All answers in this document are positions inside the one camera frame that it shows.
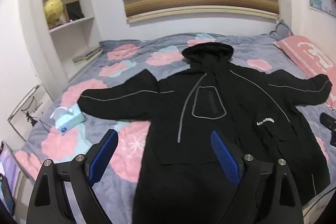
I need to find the white bookshelf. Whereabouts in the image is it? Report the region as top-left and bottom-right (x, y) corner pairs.
(39, 0), (104, 83)

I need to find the grey pink floral blanket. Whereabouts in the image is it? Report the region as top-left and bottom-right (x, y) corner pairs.
(13, 32), (336, 224)

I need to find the grey stack of books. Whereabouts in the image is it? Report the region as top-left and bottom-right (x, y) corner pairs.
(73, 47), (103, 64)

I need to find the black hooded jacket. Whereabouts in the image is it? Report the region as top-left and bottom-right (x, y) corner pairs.
(78, 42), (332, 224)

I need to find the light blue tissue box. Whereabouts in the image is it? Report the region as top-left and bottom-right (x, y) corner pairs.
(50, 105), (87, 135)

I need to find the black box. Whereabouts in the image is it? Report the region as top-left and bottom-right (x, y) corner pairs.
(64, 0), (85, 22)

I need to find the grey pillow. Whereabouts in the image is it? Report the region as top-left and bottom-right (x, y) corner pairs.
(269, 20), (294, 39)

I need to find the pink pillow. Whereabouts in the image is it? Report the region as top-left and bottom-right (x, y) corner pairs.
(273, 35), (336, 106)

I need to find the white paper bag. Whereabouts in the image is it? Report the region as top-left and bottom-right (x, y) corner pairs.
(7, 84), (50, 142)

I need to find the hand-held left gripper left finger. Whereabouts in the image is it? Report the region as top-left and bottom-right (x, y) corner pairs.
(26, 129), (119, 224)

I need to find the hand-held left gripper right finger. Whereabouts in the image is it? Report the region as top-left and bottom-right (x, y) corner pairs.
(210, 130), (305, 224)

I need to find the yellow globe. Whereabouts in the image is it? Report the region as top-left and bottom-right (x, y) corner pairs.
(43, 0), (64, 26)

